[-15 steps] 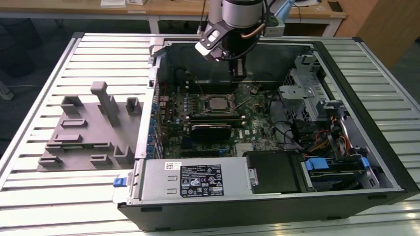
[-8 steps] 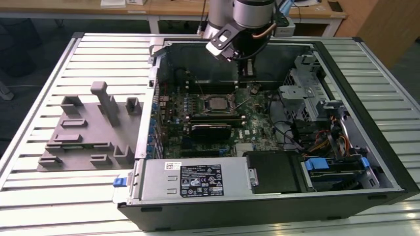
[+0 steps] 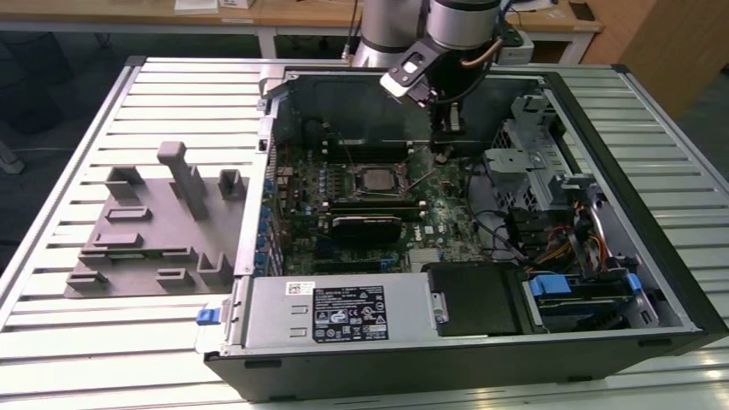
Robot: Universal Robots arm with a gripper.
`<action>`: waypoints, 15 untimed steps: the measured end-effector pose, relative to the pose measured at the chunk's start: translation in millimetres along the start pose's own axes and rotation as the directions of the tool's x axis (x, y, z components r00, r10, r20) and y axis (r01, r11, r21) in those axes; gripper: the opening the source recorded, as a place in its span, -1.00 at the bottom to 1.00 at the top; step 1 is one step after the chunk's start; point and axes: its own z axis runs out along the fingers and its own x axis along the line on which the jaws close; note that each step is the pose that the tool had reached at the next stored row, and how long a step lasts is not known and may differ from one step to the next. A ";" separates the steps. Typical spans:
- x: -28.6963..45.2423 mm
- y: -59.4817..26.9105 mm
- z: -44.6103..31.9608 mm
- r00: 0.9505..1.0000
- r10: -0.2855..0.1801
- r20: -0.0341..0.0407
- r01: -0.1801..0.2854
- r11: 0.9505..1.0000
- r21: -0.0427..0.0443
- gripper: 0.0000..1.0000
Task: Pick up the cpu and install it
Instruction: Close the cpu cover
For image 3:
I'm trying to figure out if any silver chipset heatsink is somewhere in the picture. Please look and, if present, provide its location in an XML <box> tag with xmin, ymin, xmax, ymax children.
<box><xmin>407</xmin><ymin>249</ymin><xmax>447</xmax><ymax>269</ymax></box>

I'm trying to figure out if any silver CPU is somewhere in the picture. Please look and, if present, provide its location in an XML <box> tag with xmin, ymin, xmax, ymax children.
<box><xmin>364</xmin><ymin>168</ymin><xmax>401</xmax><ymax>192</ymax></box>

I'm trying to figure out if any silver metal drive cage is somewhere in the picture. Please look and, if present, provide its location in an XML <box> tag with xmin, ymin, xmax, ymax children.
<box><xmin>481</xmin><ymin>94</ymin><xmax>580</xmax><ymax>214</ymax></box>

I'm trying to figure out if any green motherboard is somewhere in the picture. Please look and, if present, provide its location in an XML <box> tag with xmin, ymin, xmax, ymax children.
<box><xmin>271</xmin><ymin>143</ymin><xmax>505</xmax><ymax>278</ymax></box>

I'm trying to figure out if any blue disk carrier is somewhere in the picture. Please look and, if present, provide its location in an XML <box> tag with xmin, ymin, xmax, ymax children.
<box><xmin>527</xmin><ymin>274</ymin><xmax>637</xmax><ymax>333</ymax></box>

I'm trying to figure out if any wooden desk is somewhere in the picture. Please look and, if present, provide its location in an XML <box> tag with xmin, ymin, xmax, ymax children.
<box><xmin>0</xmin><ymin>0</ymin><xmax>606</xmax><ymax>65</ymax></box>

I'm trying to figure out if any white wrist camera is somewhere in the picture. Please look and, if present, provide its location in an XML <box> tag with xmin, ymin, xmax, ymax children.
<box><xmin>380</xmin><ymin>50</ymin><xmax>441</xmax><ymax>108</ymax></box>

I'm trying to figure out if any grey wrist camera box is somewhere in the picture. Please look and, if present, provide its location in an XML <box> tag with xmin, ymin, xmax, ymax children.
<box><xmin>493</xmin><ymin>28</ymin><xmax>537</xmax><ymax>66</ymax></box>

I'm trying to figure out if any grey furniture foot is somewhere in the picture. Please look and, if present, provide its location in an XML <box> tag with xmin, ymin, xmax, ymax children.
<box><xmin>0</xmin><ymin>138</ymin><xmax>25</xmax><ymax>175</ymax></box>

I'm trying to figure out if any wooden cabinet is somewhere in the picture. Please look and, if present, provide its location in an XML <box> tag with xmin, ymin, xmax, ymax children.
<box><xmin>580</xmin><ymin>0</ymin><xmax>729</xmax><ymax>123</ymax></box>

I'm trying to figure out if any grey parts rack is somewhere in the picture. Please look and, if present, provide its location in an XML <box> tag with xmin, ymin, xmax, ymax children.
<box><xmin>61</xmin><ymin>140</ymin><xmax>252</xmax><ymax>299</ymax></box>

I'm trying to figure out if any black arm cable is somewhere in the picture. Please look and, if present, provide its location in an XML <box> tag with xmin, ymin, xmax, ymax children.
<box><xmin>459</xmin><ymin>0</ymin><xmax>513</xmax><ymax>70</ymax></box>

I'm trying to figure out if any black PC case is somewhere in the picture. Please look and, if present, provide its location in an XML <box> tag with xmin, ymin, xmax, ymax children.
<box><xmin>192</xmin><ymin>63</ymin><xmax>729</xmax><ymax>405</ymax></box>

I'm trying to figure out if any orange wire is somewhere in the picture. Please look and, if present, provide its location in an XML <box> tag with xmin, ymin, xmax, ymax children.
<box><xmin>585</xmin><ymin>230</ymin><xmax>608</xmax><ymax>277</ymax></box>

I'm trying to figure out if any black graphics card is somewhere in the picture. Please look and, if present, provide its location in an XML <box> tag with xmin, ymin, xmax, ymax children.
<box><xmin>329</xmin><ymin>214</ymin><xmax>404</xmax><ymax>249</ymax></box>

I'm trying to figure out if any CPU socket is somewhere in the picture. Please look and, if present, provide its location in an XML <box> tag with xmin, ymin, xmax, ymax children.
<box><xmin>351</xmin><ymin>163</ymin><xmax>416</xmax><ymax>202</ymax></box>

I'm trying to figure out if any black expansion slot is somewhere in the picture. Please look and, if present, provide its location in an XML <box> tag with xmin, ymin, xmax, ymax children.
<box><xmin>315</xmin><ymin>259</ymin><xmax>384</xmax><ymax>275</ymax></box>

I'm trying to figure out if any blue plastic clip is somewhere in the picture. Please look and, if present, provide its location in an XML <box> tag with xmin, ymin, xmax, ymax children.
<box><xmin>624</xmin><ymin>272</ymin><xmax>645</xmax><ymax>302</ymax></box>

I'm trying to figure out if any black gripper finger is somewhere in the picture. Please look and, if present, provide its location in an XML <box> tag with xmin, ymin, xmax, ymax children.
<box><xmin>431</xmin><ymin>101</ymin><xmax>464</xmax><ymax>149</ymax></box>

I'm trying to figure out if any silver power supply unit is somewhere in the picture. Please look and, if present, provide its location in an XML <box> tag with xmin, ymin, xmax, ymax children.
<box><xmin>221</xmin><ymin>272</ymin><xmax>441</xmax><ymax>356</ymax></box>

